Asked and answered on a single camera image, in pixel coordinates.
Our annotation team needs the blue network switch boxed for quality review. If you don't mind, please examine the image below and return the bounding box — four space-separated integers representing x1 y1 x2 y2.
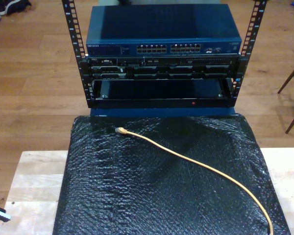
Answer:
86 3 243 57

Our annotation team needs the black bubble mat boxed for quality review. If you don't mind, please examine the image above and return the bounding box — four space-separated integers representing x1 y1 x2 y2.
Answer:
52 114 292 235

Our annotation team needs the blue flat base box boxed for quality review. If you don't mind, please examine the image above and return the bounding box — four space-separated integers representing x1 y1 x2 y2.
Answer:
90 107 237 118

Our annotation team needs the black rack server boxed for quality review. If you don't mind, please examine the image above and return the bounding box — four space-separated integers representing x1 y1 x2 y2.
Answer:
79 55 245 81

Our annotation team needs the yellow network cable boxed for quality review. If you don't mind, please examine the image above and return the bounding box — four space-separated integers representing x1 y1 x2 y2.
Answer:
114 127 274 235

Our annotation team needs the black open rack frame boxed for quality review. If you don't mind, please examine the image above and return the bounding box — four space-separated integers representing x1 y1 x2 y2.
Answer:
61 0 270 110

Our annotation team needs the black sneaker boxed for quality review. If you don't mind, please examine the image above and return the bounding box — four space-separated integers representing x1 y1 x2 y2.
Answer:
0 0 32 16

